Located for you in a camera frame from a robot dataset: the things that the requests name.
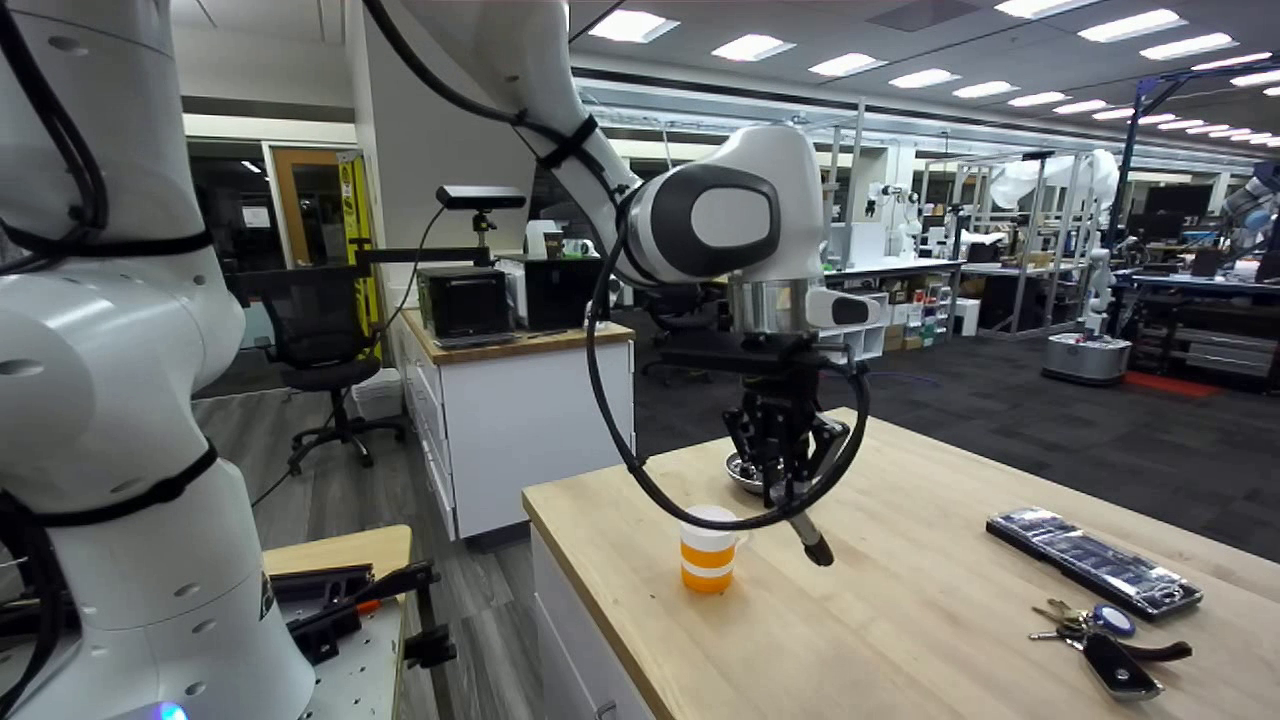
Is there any orange white cup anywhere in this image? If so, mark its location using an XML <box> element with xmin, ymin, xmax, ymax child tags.
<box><xmin>678</xmin><ymin>506</ymin><xmax>740</xmax><ymax>597</ymax></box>

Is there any side workbench with tools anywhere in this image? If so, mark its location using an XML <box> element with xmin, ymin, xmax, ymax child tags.
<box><xmin>265</xmin><ymin>525</ymin><xmax>456</xmax><ymax>720</ymax></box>

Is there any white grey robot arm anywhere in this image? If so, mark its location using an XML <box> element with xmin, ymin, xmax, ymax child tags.
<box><xmin>0</xmin><ymin>0</ymin><xmax>883</xmax><ymax>720</ymax></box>

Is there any metal bowl with parts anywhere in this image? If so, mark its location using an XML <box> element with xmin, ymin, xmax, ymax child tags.
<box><xmin>722</xmin><ymin>452</ymin><xmax>763</xmax><ymax>496</ymax></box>

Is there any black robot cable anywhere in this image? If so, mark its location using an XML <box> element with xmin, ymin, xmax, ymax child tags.
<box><xmin>359</xmin><ymin>0</ymin><xmax>872</xmax><ymax>537</ymax></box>

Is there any black orange clamp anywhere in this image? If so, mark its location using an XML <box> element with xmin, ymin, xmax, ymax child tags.
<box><xmin>273</xmin><ymin>563</ymin><xmax>456</xmax><ymax>668</ymax></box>

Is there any black camera on stand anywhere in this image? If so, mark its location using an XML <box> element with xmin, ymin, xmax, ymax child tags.
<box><xmin>354</xmin><ymin>181</ymin><xmax>533</xmax><ymax>270</ymax></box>

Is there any bunch of keys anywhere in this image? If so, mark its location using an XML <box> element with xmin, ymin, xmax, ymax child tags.
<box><xmin>1035</xmin><ymin>599</ymin><xmax>1191</xmax><ymax>701</ymax></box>

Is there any white cabinet with wood top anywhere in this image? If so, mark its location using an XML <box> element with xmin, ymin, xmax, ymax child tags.
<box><xmin>393</xmin><ymin>311</ymin><xmax>635</xmax><ymax>542</ymax></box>

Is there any grey pen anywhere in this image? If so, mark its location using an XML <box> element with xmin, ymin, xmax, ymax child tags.
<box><xmin>789</xmin><ymin>511</ymin><xmax>835</xmax><ymax>569</ymax></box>

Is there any black office chair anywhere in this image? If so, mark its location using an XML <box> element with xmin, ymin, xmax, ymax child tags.
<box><xmin>254</xmin><ymin>265</ymin><xmax>402</xmax><ymax>470</ymax></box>

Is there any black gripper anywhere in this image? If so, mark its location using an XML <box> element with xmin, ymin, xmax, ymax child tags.
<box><xmin>722</xmin><ymin>343</ymin><xmax>841</xmax><ymax>515</ymax></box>

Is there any black remote control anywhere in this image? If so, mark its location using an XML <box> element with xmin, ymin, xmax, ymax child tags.
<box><xmin>986</xmin><ymin>508</ymin><xmax>1205</xmax><ymax>621</ymax></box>

